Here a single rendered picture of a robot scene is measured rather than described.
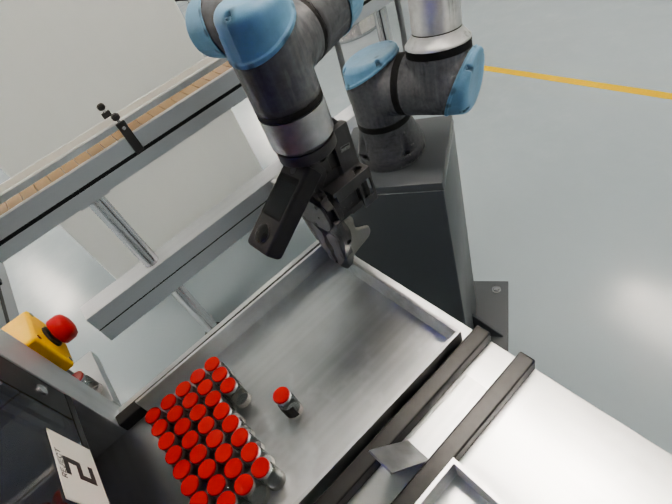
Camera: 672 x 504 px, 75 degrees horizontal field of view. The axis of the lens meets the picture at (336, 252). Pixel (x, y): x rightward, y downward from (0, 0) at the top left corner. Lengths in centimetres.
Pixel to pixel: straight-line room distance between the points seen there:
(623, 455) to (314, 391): 32
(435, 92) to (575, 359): 101
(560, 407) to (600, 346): 108
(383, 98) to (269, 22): 48
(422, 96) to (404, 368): 50
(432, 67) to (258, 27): 45
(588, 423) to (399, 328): 23
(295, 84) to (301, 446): 39
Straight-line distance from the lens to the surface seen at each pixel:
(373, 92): 89
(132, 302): 153
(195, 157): 207
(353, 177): 54
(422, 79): 84
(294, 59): 45
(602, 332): 163
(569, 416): 53
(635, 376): 157
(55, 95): 189
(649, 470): 52
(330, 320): 62
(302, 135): 47
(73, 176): 130
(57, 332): 69
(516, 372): 52
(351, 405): 55
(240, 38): 44
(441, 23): 82
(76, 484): 49
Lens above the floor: 136
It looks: 44 degrees down
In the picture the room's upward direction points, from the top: 24 degrees counter-clockwise
